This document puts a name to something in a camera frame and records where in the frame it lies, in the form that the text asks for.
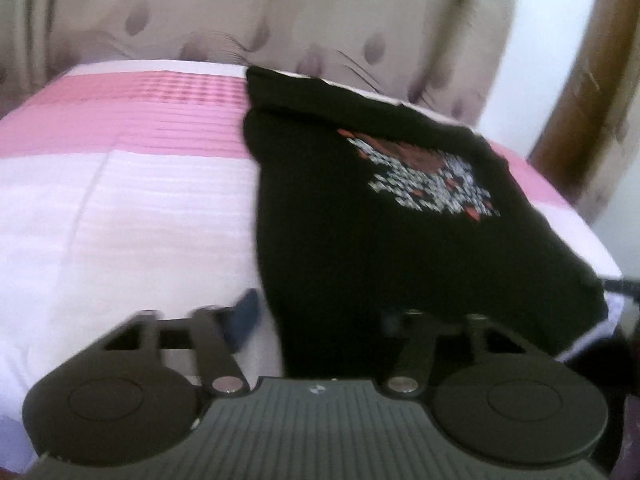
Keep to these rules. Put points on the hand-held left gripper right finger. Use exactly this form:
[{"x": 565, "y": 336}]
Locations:
[{"x": 411, "y": 347}]

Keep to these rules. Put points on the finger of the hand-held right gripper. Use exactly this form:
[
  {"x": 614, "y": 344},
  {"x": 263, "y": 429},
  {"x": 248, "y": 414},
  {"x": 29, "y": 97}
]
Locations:
[{"x": 624, "y": 286}]

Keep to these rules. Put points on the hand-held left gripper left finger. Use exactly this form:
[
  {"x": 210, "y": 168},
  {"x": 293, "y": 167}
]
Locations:
[{"x": 244, "y": 317}]

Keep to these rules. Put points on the black printed t-shirt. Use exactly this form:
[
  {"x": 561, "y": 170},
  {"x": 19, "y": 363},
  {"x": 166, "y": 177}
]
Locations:
[{"x": 370, "y": 230}]

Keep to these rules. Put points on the pink and white checked bedsheet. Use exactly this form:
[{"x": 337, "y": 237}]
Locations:
[{"x": 130, "y": 200}]

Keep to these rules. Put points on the brown wooden door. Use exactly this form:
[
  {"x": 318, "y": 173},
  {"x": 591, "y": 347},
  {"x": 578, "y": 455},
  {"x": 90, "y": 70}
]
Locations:
[{"x": 580, "y": 95}]

